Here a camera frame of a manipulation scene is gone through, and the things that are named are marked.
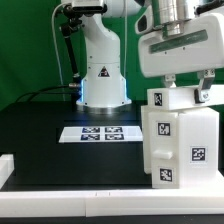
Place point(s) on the white cabinet door panel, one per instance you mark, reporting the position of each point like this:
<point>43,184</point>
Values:
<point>145,129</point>
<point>163,149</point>

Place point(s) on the white cabinet top block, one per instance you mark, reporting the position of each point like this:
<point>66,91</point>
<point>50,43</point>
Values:
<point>178,98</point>

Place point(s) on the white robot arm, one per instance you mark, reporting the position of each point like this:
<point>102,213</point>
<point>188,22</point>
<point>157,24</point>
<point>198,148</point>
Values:
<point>103,89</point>

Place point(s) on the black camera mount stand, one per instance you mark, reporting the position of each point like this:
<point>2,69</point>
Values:
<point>71,26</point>

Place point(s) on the grey rear camera box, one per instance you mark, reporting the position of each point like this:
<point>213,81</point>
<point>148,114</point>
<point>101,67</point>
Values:
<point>89,6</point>

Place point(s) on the white cabinet body box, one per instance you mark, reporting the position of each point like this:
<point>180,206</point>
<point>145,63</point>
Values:
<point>198,140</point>

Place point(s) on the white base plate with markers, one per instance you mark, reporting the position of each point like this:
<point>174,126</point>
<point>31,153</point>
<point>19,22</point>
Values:
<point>86,134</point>

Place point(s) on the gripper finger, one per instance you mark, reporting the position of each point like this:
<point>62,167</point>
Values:
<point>206,78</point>
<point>169,81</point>

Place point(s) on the white U-shaped obstacle frame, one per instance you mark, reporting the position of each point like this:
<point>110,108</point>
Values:
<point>209,200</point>

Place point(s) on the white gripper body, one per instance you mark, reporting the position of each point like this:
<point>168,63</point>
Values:
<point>200,47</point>

